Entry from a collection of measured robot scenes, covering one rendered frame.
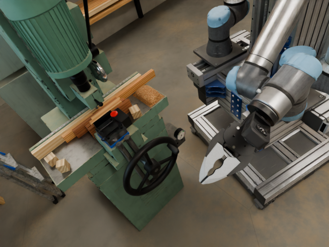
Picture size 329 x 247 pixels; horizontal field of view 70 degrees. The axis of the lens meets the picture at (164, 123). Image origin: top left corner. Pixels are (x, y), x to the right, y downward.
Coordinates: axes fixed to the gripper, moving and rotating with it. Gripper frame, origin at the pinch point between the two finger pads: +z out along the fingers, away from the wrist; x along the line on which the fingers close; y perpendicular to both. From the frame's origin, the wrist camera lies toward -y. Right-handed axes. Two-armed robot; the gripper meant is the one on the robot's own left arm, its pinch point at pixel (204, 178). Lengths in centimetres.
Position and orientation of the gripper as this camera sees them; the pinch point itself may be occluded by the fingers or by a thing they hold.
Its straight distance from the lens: 52.4
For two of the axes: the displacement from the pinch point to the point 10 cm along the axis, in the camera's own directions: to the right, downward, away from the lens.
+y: 1.0, 1.5, 9.8
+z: -6.8, 7.4, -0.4
